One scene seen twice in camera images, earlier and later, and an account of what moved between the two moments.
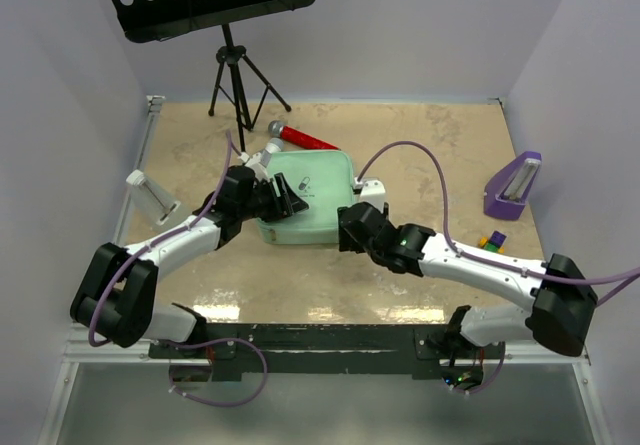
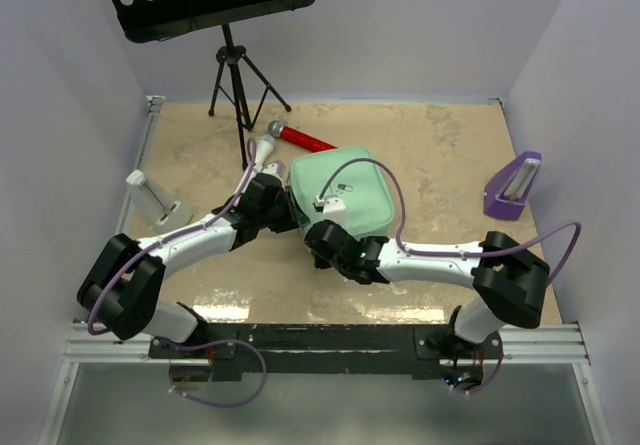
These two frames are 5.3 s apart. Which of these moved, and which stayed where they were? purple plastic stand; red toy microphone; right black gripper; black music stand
Moved: right black gripper
Stayed: purple plastic stand; red toy microphone; black music stand
